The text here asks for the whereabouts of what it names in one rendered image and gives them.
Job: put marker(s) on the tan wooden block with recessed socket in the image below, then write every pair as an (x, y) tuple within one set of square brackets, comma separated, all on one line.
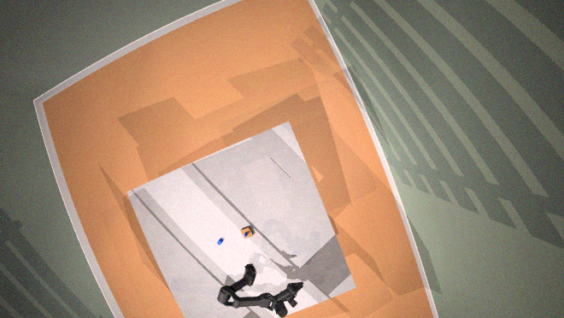
[(247, 230)]

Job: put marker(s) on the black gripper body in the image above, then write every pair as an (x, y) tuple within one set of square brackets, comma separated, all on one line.
[(287, 292)]

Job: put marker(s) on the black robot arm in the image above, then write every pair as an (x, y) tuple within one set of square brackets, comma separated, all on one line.
[(262, 300)]

